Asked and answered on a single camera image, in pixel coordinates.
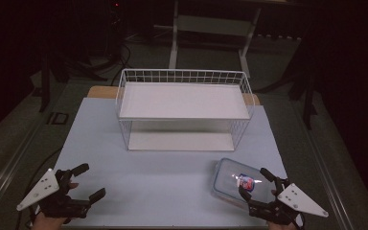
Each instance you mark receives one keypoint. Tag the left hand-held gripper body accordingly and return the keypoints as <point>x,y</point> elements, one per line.
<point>46,188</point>

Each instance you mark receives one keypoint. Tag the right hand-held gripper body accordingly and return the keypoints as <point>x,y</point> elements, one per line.
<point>300,199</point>

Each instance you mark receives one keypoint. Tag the clear plastic food container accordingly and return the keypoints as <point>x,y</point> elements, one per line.
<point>226,179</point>

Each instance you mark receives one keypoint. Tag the person's right hand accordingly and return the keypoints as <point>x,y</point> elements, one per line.
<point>282,227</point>

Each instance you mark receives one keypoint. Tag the person's left hand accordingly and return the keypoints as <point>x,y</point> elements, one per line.
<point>49,223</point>

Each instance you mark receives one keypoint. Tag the small red and blue packet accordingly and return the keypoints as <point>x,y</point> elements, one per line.
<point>246,182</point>

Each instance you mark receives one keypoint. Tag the black floor socket box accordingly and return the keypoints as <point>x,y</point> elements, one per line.
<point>57,118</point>

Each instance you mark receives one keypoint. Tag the light blue table mat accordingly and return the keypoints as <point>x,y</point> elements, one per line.
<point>159,182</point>

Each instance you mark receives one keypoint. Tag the white metal table frame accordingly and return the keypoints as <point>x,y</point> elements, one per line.
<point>212,25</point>

